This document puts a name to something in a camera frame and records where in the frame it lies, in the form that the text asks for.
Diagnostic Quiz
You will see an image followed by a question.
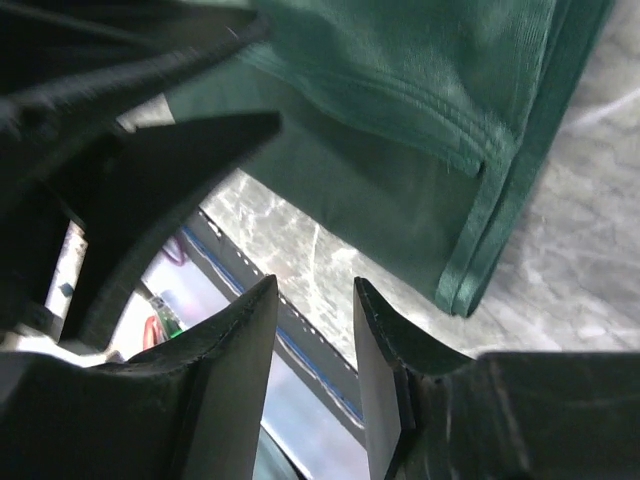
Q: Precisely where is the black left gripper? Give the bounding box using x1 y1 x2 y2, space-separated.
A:
1 1 281 350

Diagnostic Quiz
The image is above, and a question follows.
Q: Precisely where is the dark green cloth napkin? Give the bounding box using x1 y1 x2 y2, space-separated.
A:
168 1 613 317

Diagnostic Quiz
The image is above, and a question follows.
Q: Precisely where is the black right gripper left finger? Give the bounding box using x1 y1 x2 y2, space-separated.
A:
1 276 278 479

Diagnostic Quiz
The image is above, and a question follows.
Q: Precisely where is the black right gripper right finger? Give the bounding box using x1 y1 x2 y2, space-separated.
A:
354 278 639 479

